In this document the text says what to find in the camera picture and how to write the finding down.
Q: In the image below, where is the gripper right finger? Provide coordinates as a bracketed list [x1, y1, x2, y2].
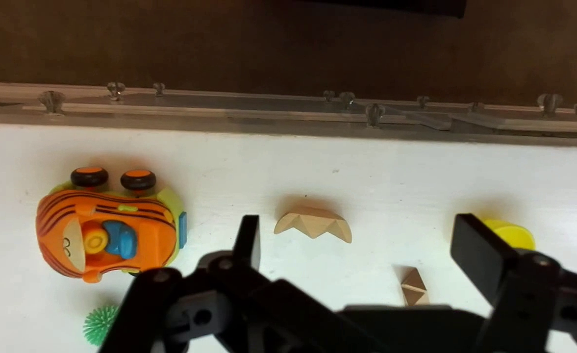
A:
[450, 213, 577, 353]

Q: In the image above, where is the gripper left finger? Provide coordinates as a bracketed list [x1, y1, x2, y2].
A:
[97, 214, 383, 353]

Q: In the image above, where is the yellow plastic cup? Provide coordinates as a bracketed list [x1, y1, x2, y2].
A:
[482, 218, 536, 252]

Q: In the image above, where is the small faceted wooden block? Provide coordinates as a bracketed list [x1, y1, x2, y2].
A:
[400, 267, 430, 307]

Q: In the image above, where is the green spiky ball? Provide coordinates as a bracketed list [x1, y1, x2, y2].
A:
[83, 305, 120, 347]

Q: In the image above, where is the orange toy car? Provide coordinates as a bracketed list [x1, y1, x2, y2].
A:
[35, 167, 188, 284]

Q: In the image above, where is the large faceted wooden block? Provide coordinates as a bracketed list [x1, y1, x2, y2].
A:
[274, 206, 353, 244]

